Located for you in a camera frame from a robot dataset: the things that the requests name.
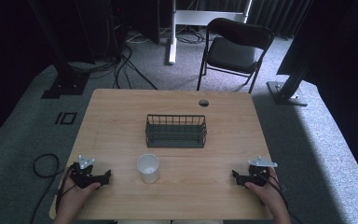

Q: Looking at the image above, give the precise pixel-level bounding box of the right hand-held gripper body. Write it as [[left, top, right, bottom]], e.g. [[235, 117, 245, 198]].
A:
[[244, 155, 279, 188]]

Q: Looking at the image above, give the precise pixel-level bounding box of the looped black floor cable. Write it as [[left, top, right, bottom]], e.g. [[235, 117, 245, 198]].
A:
[[30, 153, 61, 224]]

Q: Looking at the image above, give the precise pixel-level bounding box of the bundle of floor cables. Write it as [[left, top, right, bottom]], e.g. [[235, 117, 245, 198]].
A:
[[68, 18, 158, 91]]

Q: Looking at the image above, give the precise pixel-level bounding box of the white desk frame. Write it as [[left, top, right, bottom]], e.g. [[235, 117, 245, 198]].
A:
[[167, 0, 254, 66]]

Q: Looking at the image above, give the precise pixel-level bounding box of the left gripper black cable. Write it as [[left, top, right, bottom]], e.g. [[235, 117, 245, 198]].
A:
[[55, 163, 77, 207]]

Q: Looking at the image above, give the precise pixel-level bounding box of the black folding chair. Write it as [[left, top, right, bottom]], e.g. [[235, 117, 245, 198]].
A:
[[196, 17, 275, 95]]

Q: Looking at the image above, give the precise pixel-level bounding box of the black metal stand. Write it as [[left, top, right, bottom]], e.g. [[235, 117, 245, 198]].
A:
[[266, 60, 311, 107], [27, 0, 90, 100]]

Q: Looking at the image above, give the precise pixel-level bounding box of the person's left hand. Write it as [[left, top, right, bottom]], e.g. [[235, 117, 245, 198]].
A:
[[57, 169, 102, 217]]

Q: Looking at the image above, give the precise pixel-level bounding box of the dark wire basket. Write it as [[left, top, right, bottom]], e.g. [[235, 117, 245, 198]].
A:
[[145, 113, 208, 149]]

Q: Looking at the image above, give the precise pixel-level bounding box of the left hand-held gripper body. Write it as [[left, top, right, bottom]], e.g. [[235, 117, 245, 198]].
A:
[[69, 154, 99, 189]]

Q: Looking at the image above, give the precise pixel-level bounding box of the white cup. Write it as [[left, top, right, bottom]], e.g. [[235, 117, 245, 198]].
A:
[[136, 153, 161, 185]]

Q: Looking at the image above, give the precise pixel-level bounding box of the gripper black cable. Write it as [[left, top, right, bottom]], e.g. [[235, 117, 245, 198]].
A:
[[258, 172, 305, 224], [55, 163, 77, 207]]

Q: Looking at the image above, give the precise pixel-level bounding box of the person's right hand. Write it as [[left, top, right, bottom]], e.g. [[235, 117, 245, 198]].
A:
[[244, 167, 285, 213]]

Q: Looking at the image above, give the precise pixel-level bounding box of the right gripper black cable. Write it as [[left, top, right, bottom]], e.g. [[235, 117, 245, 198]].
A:
[[258, 172, 305, 224]]

